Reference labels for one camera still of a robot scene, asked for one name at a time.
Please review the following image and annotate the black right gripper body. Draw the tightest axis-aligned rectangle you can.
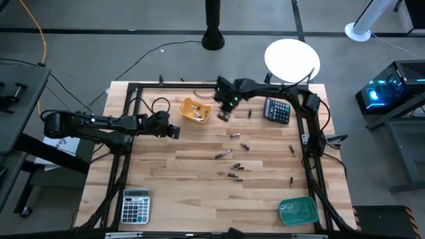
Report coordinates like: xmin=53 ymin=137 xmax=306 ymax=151
xmin=214 ymin=76 xmax=248 ymax=112

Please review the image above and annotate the black pole stand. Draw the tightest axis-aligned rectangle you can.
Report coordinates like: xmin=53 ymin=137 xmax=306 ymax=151
xmin=201 ymin=0 xmax=226 ymax=52

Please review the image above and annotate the black floor cable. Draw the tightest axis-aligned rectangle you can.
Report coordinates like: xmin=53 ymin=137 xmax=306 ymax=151
xmin=88 ymin=40 xmax=203 ymax=107

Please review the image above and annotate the black computer with coloured lights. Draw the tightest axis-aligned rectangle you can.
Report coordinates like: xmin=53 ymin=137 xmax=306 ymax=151
xmin=354 ymin=59 xmax=425 ymax=114

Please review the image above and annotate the yellow plastic bin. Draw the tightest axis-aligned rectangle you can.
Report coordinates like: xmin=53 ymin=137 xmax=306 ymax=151
xmin=179 ymin=97 xmax=213 ymax=125

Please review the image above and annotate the gray desk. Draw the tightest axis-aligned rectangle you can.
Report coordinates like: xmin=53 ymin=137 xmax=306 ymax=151
xmin=0 ymin=64 xmax=52 ymax=213

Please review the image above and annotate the silver metal bracket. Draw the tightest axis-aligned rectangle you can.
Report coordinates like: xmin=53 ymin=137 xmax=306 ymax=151
xmin=104 ymin=232 xmax=143 ymax=239
xmin=290 ymin=233 xmax=329 ymax=239

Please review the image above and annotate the gray metal stand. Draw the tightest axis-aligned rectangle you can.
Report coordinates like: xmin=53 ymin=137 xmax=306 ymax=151
xmin=365 ymin=96 xmax=425 ymax=194

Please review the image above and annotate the white floor cable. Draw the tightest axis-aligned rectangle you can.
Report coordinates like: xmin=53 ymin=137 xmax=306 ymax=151
xmin=369 ymin=32 xmax=416 ymax=59

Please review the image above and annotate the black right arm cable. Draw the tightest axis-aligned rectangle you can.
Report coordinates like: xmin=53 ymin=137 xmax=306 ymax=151
xmin=280 ymin=68 xmax=315 ymax=88

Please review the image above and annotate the white paper sheet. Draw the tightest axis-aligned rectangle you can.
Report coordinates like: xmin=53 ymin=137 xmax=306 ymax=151
xmin=42 ymin=135 xmax=81 ymax=169

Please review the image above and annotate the black cabinet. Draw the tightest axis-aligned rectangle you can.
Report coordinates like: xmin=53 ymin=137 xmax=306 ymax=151
xmin=403 ymin=0 xmax=425 ymax=36

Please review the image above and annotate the black desk beam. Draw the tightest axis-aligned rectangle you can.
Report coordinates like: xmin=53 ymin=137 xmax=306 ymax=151
xmin=15 ymin=132 xmax=91 ymax=175

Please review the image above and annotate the black metal table frame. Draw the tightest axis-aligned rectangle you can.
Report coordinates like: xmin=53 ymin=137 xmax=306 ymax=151
xmin=76 ymin=81 xmax=359 ymax=235

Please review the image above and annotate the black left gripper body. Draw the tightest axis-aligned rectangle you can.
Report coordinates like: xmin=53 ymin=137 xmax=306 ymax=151
xmin=145 ymin=111 xmax=172 ymax=137

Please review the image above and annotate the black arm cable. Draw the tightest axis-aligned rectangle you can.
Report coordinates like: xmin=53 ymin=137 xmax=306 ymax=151
xmin=280 ymin=68 xmax=315 ymax=88
xmin=127 ymin=96 xmax=171 ymax=117

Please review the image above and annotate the black desk calculator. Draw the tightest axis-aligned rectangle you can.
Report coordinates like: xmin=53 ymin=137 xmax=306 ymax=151
xmin=263 ymin=97 xmax=292 ymax=125

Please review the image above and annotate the teal plastic bin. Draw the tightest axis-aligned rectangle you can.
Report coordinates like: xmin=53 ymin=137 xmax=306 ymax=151
xmin=278 ymin=195 xmax=319 ymax=227

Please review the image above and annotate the yellow cable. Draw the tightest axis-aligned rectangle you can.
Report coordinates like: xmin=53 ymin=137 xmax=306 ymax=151
xmin=17 ymin=0 xmax=48 ymax=117

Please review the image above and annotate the black mat with hazard stripes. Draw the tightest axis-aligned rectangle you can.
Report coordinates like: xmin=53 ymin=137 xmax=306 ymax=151
xmin=351 ymin=204 xmax=423 ymax=239

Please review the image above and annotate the silver desk calculator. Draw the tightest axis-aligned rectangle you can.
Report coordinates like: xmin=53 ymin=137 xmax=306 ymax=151
xmin=120 ymin=187 xmax=151 ymax=225

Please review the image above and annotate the white tower fan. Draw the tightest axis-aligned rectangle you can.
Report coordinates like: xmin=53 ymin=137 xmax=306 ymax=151
xmin=343 ymin=0 xmax=396 ymax=43

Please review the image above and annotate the black clamp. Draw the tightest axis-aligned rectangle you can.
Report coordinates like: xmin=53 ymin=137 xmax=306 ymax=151
xmin=0 ymin=81 xmax=28 ymax=114

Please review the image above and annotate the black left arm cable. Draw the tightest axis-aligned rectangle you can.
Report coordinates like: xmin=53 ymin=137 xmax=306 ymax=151
xmin=127 ymin=96 xmax=171 ymax=117

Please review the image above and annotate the white round stand base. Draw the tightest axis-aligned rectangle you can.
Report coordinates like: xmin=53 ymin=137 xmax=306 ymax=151
xmin=264 ymin=38 xmax=321 ymax=84

